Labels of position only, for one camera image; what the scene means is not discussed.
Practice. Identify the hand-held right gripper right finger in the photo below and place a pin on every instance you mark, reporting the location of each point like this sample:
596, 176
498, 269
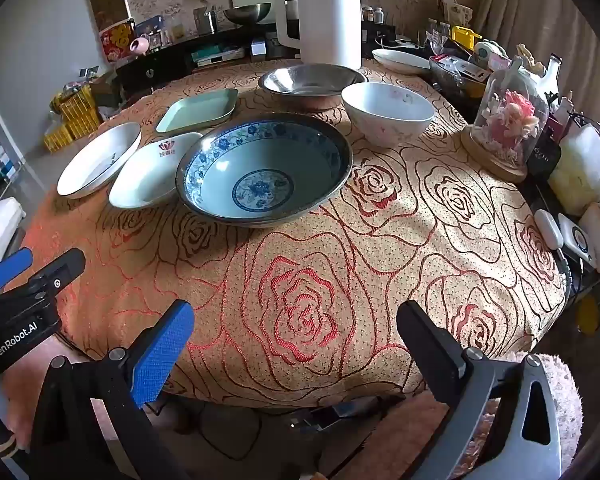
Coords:
430, 350

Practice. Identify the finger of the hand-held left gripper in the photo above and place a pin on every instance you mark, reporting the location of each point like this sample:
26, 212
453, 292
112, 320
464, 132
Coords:
62, 267
10, 266

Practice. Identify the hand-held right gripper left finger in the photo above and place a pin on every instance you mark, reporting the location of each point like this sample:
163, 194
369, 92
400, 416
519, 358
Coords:
162, 355

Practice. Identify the white plate with black rim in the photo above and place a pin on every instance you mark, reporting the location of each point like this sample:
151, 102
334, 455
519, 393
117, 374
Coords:
97, 160

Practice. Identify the white plate with red logo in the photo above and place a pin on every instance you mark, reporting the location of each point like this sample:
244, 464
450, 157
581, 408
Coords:
145, 175

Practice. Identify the blue patterned bowl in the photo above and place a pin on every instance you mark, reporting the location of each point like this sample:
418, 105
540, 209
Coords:
260, 175

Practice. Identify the green rectangular plate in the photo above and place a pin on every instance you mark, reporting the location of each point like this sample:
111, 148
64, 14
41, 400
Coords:
195, 110

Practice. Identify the white bowl with pink print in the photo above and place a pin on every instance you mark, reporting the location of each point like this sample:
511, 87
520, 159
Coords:
386, 120

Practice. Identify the large steel bowl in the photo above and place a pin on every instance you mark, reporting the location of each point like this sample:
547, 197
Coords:
310, 80

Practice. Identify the shelf with boxes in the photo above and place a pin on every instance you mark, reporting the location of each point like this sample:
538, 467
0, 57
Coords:
2, 160

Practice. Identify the yellow crate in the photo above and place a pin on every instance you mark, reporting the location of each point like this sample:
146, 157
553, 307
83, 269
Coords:
80, 105
62, 136

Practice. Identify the rose-patterned tablecloth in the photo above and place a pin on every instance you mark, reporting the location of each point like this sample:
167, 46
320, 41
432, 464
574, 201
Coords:
330, 220

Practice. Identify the white oval device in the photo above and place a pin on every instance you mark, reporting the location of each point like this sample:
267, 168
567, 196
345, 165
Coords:
548, 229

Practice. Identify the white square device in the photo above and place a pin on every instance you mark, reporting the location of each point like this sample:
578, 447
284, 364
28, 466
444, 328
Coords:
575, 237

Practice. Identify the red and yellow poster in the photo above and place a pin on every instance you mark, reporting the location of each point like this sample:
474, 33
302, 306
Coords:
116, 40

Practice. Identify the pink round gadget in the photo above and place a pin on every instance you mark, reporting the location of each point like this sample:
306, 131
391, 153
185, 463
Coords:
140, 46

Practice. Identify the translucent plastic container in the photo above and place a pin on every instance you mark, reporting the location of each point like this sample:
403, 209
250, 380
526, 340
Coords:
580, 165

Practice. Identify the glass dome with flowers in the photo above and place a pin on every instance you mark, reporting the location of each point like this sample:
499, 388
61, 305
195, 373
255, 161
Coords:
510, 115

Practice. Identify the blue picture box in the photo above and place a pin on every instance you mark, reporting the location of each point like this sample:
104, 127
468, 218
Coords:
148, 27

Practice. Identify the plain white plate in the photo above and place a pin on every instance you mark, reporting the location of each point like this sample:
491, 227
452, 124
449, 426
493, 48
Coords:
400, 60

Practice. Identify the white glass bottle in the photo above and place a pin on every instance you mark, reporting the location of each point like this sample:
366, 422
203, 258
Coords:
553, 72

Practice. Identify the small steel bowl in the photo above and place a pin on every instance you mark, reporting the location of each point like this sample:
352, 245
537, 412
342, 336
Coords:
247, 12

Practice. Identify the white electric kettle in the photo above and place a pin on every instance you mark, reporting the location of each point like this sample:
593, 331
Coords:
330, 20

